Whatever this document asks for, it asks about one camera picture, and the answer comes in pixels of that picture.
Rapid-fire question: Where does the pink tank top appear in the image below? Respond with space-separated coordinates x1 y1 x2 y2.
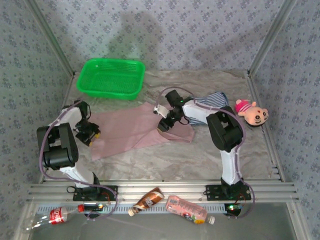
89 103 196 161

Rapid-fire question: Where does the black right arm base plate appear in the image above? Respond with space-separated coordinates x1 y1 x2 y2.
205 184 252 201

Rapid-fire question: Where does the grey slotted cable duct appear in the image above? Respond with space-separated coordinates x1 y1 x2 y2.
34 202 229 215

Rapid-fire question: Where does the pink plush toy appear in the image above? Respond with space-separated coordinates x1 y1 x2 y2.
234 98 270 127

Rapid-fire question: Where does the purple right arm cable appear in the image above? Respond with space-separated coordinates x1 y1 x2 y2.
154 86 256 220

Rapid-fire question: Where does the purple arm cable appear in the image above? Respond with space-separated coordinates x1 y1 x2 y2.
154 86 256 220
38 99 119 221

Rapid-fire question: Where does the blue white striped tank top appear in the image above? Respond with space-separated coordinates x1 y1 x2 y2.
187 91 227 126

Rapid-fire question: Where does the green plastic basket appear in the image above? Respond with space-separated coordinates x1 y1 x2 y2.
76 57 146 101

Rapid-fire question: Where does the pink drink bottle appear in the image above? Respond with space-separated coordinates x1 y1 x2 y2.
165 194 216 225

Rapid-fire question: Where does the small circuit board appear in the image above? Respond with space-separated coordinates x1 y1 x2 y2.
224 203 244 217
83 203 104 211

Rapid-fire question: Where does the aluminium table side rail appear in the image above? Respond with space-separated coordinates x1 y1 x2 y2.
38 73 76 184
246 72 286 183

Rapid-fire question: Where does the aluminium mounting rail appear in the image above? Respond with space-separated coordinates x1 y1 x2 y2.
26 178 300 203

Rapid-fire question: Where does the aluminium frame post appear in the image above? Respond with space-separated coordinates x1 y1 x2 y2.
247 0 299 76
24 0 76 76

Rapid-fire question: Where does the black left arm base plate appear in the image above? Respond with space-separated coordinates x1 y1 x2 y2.
72 184 119 202

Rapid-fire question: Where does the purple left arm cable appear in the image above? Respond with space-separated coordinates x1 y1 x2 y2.
38 99 119 221

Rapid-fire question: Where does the brown drink bottle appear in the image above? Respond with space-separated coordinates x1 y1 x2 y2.
127 186 166 217

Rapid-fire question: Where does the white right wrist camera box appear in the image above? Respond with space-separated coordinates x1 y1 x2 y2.
153 104 170 118

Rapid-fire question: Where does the clear red-label cola bottle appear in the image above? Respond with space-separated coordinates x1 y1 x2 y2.
23 204 86 233

